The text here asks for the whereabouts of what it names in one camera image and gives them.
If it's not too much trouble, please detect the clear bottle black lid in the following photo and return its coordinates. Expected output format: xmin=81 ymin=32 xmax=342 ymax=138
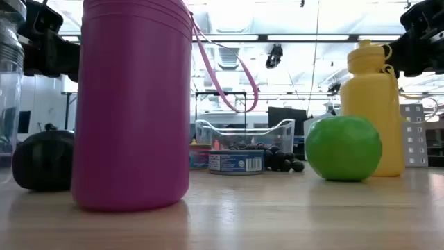
xmin=0 ymin=0 xmax=27 ymax=184

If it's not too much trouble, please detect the yellow plastic bottle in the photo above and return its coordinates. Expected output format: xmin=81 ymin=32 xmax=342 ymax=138
xmin=339 ymin=39 xmax=440 ymax=177

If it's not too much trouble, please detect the purple plastic water bottle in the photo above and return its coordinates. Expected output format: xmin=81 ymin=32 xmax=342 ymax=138
xmin=71 ymin=0 xmax=260 ymax=213

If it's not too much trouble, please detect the green apple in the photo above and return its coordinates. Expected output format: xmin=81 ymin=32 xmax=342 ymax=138
xmin=305 ymin=115 xmax=383 ymax=182

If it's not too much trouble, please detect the black grape bunch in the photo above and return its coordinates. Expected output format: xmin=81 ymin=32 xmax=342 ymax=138
xmin=227 ymin=141 xmax=305 ymax=173

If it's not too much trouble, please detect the tuna can gold lid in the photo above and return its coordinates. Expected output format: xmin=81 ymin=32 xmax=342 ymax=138
xmin=189 ymin=143 xmax=212 ymax=171

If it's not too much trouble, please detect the tuna can silver lid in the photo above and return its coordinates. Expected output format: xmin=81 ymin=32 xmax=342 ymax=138
xmin=208 ymin=149 xmax=265 ymax=176

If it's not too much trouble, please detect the black monitor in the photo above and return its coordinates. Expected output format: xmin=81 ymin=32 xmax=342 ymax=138
xmin=268 ymin=106 xmax=309 ymax=137
xmin=17 ymin=110 xmax=31 ymax=135

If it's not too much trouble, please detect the white perforated bin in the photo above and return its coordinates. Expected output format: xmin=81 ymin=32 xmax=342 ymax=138
xmin=303 ymin=103 xmax=429 ymax=169

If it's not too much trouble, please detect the black plum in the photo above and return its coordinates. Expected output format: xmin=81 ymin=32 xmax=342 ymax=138
xmin=12 ymin=130 xmax=76 ymax=192

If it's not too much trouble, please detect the clear plastic bin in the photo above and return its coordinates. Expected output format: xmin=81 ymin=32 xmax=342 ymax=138
xmin=194 ymin=119 xmax=296 ymax=153

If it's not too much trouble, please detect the black ceiling camera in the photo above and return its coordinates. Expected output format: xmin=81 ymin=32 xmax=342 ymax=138
xmin=327 ymin=81 xmax=343 ymax=97
xmin=265 ymin=44 xmax=284 ymax=69

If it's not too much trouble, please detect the black metal rack frame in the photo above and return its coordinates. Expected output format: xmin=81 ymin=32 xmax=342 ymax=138
xmin=194 ymin=91 xmax=248 ymax=121

